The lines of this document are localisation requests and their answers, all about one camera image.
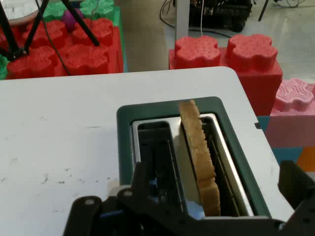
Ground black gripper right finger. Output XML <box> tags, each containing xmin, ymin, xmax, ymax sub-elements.
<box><xmin>277</xmin><ymin>160</ymin><xmax>315</xmax><ymax>236</ymax></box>

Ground pink foam block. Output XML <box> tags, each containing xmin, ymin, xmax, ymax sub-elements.
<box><xmin>265</xmin><ymin>78</ymin><xmax>315</xmax><ymax>149</ymax></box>

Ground white round plate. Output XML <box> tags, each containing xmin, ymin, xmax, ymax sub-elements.
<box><xmin>0</xmin><ymin>0</ymin><xmax>51</xmax><ymax>27</ymax></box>

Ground green foam block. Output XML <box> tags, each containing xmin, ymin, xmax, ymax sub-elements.
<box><xmin>0</xmin><ymin>0</ymin><xmax>127</xmax><ymax>81</ymax></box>

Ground colourful foam floor mat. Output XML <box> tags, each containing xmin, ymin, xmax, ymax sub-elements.
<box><xmin>255</xmin><ymin>115</ymin><xmax>315</xmax><ymax>173</ymax></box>

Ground large red foam block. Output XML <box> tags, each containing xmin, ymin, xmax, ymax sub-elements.
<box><xmin>0</xmin><ymin>17</ymin><xmax>125</xmax><ymax>80</ymax></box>

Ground white cable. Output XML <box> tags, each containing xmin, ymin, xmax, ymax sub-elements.
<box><xmin>200</xmin><ymin>0</ymin><xmax>205</xmax><ymax>36</ymax></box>

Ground red foam block two studs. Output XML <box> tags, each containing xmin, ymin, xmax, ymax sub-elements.
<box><xmin>168</xmin><ymin>33</ymin><xmax>284</xmax><ymax>117</ymax></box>

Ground white table leg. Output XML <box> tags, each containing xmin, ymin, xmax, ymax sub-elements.
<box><xmin>174</xmin><ymin>0</ymin><xmax>190</xmax><ymax>42</ymax></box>

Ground black chair leg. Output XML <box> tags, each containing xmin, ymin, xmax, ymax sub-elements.
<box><xmin>257</xmin><ymin>0</ymin><xmax>270</xmax><ymax>22</ymax></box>

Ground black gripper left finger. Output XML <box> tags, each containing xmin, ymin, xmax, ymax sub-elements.
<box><xmin>63</xmin><ymin>161</ymin><xmax>197</xmax><ymax>236</ymax></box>

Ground black equipment crate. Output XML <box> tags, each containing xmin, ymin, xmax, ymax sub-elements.
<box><xmin>189</xmin><ymin>0</ymin><xmax>253</xmax><ymax>33</ymax></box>

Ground toast bread slice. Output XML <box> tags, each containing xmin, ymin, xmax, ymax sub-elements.
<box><xmin>179</xmin><ymin>99</ymin><xmax>221</xmax><ymax>217</ymax></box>

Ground dark green two-slot toaster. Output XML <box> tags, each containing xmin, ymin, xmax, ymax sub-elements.
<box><xmin>116</xmin><ymin>96</ymin><xmax>272</xmax><ymax>220</ymax></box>

